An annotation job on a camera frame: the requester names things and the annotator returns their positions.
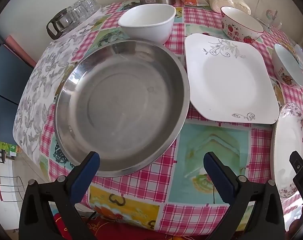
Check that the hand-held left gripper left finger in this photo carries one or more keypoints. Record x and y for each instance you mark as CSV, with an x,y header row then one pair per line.
x,y
89,170

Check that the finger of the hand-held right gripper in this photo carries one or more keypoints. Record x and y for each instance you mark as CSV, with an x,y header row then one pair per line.
x,y
300,170

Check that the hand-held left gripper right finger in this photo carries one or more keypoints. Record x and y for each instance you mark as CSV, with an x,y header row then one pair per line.
x,y
216,172

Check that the round plate pink floral rim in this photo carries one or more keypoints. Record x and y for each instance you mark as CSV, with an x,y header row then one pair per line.
x,y
289,142

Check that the stainless steel basin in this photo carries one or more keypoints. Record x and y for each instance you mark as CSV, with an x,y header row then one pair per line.
x,y
121,105

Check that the white square plate grey print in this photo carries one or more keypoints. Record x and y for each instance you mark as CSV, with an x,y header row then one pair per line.
x,y
231,80

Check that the cartoon print bowl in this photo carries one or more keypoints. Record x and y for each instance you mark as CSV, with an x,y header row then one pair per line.
x,y
286,65

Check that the strawberry print bowl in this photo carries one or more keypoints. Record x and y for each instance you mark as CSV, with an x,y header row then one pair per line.
x,y
234,30

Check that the pink plaid tablecloth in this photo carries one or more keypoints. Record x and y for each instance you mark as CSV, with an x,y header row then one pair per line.
x,y
211,140

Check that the red patterned cloth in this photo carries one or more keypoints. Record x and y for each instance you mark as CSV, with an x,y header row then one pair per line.
x,y
129,233

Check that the green cardboard box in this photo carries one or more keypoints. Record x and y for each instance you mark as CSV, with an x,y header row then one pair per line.
x,y
1,146

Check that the blue cabinet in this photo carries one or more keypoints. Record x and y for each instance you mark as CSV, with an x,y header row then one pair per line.
x,y
6,80

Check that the white square bowl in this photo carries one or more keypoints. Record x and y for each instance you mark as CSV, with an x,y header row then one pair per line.
x,y
146,27

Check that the clear glass mug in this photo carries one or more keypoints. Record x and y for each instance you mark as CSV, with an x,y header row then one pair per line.
x,y
269,15

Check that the glass cup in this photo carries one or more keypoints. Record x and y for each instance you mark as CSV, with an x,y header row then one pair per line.
x,y
90,5
79,11

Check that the bag of steamed buns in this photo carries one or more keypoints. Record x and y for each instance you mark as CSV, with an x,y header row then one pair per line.
x,y
221,0

